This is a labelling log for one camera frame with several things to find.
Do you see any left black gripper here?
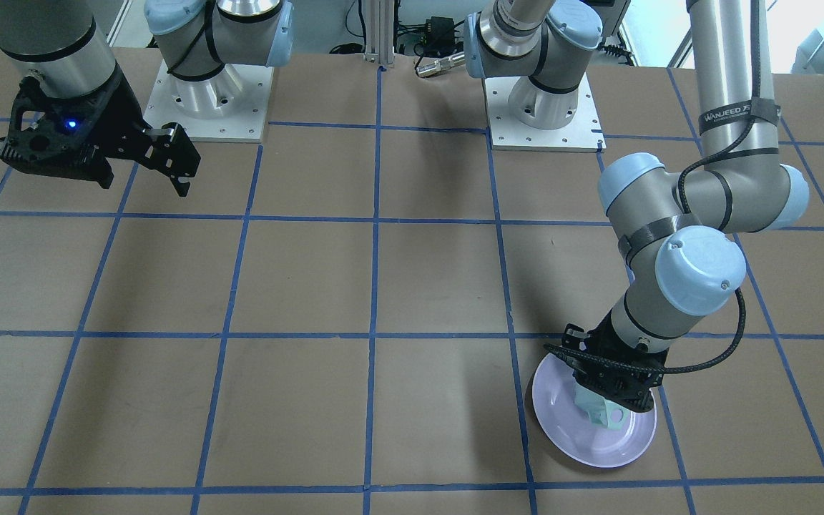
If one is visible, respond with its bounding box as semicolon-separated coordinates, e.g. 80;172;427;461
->
544;323;668;413

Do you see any lilac round plate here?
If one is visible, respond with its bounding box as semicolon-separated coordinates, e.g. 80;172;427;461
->
531;354;657;469

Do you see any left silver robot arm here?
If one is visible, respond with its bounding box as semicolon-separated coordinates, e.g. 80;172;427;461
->
463;1;810;413

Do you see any mint green cup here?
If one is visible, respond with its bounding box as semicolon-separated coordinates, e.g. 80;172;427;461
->
574;384;630;431

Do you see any black electronics box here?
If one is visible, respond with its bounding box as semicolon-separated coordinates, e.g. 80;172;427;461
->
423;16;456;54

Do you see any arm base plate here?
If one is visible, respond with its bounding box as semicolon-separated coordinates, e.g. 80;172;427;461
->
144;62;277;143
483;75;607;152

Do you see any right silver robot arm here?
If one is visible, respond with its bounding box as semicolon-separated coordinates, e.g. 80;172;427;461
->
0;1;293;197

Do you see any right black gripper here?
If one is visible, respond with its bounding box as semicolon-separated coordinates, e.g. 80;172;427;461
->
0;65;202;197

